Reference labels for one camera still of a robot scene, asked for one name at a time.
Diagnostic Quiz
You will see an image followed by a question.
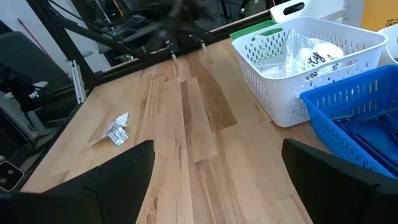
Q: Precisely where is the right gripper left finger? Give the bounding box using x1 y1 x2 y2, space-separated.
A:
43 139 156 224

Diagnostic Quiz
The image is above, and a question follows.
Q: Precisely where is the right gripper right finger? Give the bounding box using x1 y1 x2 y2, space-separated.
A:
280 138 398 224

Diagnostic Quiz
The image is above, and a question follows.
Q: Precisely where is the white paper bandage packet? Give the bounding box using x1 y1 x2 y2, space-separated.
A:
88 111 130 148

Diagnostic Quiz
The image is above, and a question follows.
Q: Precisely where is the blue disposable razor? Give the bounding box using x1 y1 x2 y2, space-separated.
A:
329 106 398 123
337 119 398 162

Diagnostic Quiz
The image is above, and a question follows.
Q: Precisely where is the clear bag of cotton pads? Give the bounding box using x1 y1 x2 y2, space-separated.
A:
260 57 292 79
283 29 346 80

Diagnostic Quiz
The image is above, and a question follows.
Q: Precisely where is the blue plastic basket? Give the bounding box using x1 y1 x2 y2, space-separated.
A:
300 64 398 180

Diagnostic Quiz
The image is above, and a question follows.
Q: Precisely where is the white perforated plastic basket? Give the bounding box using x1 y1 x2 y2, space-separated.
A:
231 16 389 129

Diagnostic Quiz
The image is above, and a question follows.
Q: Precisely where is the white solid plastic bin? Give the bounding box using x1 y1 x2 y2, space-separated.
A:
375 24 398 68
269 0 345 24

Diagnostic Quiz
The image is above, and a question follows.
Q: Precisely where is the grey desk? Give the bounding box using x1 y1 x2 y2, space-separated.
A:
0 30 74 94

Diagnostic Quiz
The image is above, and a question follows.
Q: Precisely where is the white and yellow canister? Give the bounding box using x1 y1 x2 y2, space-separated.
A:
341 0 398 32

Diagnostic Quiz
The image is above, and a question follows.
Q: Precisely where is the green plastic basket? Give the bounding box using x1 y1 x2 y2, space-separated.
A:
229 19 278 40

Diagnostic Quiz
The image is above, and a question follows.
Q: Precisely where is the black table edge camera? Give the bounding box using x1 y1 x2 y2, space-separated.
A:
0 159 25 193

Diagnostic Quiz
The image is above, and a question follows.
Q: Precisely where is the silver metal bracket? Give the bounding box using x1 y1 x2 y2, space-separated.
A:
68 58 87 105

